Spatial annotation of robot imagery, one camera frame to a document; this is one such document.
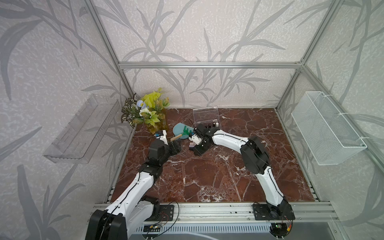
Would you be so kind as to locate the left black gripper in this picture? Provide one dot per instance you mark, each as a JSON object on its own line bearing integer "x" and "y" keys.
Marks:
{"x": 176, "y": 149}

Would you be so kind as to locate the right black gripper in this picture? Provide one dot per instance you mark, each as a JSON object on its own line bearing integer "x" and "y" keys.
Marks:
{"x": 198, "y": 152}

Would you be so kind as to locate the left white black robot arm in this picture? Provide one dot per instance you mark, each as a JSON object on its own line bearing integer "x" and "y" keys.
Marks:
{"x": 122, "y": 217}

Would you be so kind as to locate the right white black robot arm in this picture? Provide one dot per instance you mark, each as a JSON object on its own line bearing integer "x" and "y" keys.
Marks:
{"x": 254, "y": 155}

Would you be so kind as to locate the clear acrylic lipstick organizer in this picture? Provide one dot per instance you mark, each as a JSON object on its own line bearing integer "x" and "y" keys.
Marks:
{"x": 205, "y": 115}

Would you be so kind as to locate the green toy rake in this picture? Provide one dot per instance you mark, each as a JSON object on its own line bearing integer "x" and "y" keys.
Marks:
{"x": 187, "y": 130}

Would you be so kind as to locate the teal toy shovel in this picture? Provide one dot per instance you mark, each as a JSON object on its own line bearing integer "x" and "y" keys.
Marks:
{"x": 178, "y": 131}

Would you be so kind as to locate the artificial flowers in yellow vase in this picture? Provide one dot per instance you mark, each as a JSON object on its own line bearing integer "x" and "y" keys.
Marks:
{"x": 149, "y": 110}

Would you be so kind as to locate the left electronics board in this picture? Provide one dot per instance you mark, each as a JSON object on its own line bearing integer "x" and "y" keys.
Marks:
{"x": 152, "y": 228}

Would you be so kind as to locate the electronics board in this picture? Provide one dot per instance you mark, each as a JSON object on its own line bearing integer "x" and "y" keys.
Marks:
{"x": 280, "y": 231}
{"x": 152, "y": 228}

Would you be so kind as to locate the right electronics board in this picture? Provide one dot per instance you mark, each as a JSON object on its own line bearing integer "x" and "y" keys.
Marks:
{"x": 280, "y": 231}

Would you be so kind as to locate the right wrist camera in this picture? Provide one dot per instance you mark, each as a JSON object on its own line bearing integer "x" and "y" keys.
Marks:
{"x": 195, "y": 139}

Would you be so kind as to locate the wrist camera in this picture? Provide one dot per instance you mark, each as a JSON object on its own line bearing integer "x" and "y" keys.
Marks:
{"x": 162, "y": 136}
{"x": 195, "y": 139}

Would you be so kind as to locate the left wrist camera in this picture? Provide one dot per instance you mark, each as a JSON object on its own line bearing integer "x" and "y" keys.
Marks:
{"x": 162, "y": 136}

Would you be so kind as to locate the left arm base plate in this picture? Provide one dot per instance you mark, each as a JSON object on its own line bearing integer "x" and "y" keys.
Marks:
{"x": 162, "y": 213}

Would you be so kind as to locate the clear plastic wall shelf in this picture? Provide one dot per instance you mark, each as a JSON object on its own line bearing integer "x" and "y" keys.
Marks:
{"x": 79, "y": 140}

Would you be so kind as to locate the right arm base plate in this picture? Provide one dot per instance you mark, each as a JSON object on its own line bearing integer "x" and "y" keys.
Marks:
{"x": 268, "y": 212}

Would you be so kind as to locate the white wire mesh basket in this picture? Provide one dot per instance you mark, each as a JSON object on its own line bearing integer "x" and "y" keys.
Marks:
{"x": 328, "y": 134}

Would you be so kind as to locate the aluminium front rail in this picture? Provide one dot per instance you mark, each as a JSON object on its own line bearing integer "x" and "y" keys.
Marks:
{"x": 242, "y": 212}

